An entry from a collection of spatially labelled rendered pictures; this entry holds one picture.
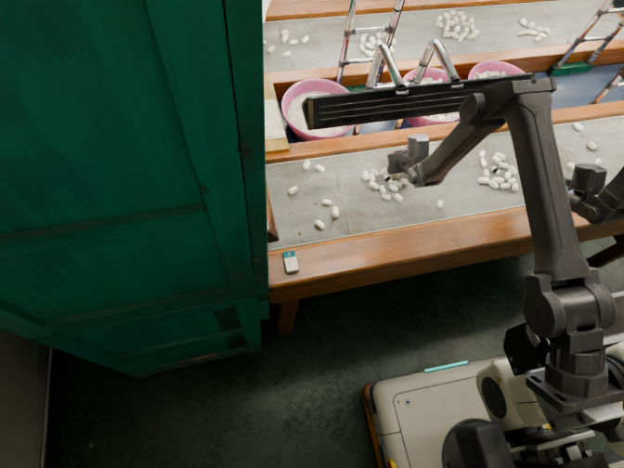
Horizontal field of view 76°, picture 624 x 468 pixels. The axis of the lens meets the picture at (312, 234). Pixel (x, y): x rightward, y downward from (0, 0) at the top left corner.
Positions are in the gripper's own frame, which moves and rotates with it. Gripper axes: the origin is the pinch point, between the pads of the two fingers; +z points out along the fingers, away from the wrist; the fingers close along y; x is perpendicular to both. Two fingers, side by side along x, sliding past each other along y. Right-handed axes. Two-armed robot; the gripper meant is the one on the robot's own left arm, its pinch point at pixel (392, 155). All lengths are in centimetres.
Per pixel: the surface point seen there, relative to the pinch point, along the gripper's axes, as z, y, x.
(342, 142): 5.6, 15.6, -5.3
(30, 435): -7, 136, 76
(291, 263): -26, 42, 18
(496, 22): 49, -70, -36
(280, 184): -1.4, 38.7, 3.4
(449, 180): -7.9, -17.2, 9.3
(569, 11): 51, -109, -38
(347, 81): 30.2, 4.7, -21.7
